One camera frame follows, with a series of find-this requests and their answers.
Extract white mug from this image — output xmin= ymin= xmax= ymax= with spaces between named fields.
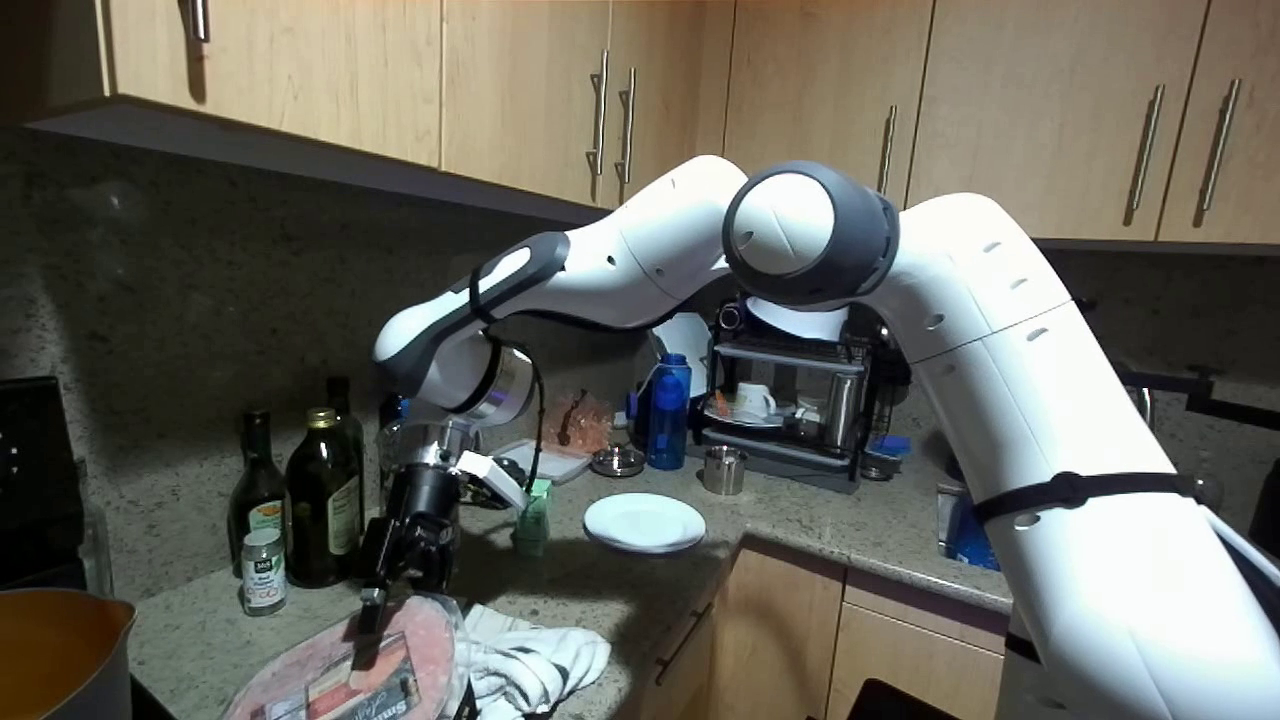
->
xmin=726 ymin=378 xmax=784 ymax=433

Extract large olive oil bottle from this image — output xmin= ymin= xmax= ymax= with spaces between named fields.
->
xmin=281 ymin=407 xmax=369 ymax=592

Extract steel cup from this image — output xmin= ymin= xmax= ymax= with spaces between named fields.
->
xmin=694 ymin=439 xmax=750 ymax=499

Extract white bowl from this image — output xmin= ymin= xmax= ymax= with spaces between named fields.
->
xmin=738 ymin=292 xmax=852 ymax=344

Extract white jug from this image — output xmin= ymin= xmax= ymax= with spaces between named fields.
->
xmin=649 ymin=306 xmax=714 ymax=398

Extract dark slim bottle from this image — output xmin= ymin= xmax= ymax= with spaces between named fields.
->
xmin=321 ymin=370 xmax=369 ymax=454

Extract blue water bottle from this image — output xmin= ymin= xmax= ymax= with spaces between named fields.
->
xmin=644 ymin=350 xmax=698 ymax=474

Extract pink sliced ham package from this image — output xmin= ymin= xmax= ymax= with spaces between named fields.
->
xmin=218 ymin=592 xmax=464 ymax=720

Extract orange cooking pot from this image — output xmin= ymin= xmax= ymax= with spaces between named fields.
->
xmin=0 ymin=589 xmax=138 ymax=720

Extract dark wine bottle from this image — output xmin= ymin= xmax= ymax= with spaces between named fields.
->
xmin=223 ymin=407 xmax=292 ymax=580

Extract pink packaged meat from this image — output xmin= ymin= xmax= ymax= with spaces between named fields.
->
xmin=539 ymin=384 xmax=619 ymax=460

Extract small steel bowl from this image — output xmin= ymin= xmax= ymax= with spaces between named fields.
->
xmin=582 ymin=439 xmax=649 ymax=484

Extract blue sponge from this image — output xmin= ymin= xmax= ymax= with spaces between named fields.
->
xmin=858 ymin=433 xmax=919 ymax=470

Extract small white capped jar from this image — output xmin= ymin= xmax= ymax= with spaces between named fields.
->
xmin=234 ymin=526 xmax=292 ymax=618

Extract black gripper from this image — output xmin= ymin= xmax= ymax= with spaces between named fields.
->
xmin=349 ymin=454 xmax=466 ymax=670

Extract kitchen faucet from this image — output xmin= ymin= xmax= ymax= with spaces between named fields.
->
xmin=1118 ymin=365 xmax=1280 ymax=433

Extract white round plate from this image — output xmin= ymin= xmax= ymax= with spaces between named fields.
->
xmin=580 ymin=489 xmax=712 ymax=558

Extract wooden lower cabinets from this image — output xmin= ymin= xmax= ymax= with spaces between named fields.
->
xmin=610 ymin=533 xmax=1020 ymax=720

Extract clear container white lid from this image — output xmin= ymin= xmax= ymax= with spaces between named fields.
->
xmin=496 ymin=435 xmax=595 ymax=489

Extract wooden upper cabinets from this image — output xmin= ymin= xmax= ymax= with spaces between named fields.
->
xmin=19 ymin=0 xmax=1280 ymax=251

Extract black dish rack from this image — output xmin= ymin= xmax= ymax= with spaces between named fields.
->
xmin=688 ymin=299 xmax=919 ymax=492

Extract wooden cabinets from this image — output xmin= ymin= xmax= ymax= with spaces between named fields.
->
xmin=19 ymin=0 xmax=1280 ymax=251
xmin=610 ymin=533 xmax=1020 ymax=720

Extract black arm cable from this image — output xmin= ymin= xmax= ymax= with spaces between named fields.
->
xmin=464 ymin=256 xmax=550 ymax=499

